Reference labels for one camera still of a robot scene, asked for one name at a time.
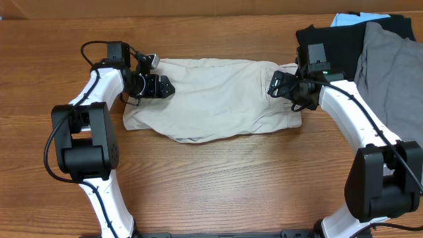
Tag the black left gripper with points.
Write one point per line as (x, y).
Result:
(154, 91)

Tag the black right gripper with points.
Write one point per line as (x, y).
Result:
(284, 85)

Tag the beige khaki shorts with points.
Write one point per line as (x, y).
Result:
(214, 99)

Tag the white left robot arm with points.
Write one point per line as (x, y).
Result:
(86, 143)

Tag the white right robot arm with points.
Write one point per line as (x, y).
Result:
(384, 180)

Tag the black garment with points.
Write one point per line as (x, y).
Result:
(344, 44)

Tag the light blue garment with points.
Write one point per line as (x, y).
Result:
(343, 19)

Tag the grey garment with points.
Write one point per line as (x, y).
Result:
(389, 79)

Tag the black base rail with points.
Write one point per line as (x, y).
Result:
(224, 235)

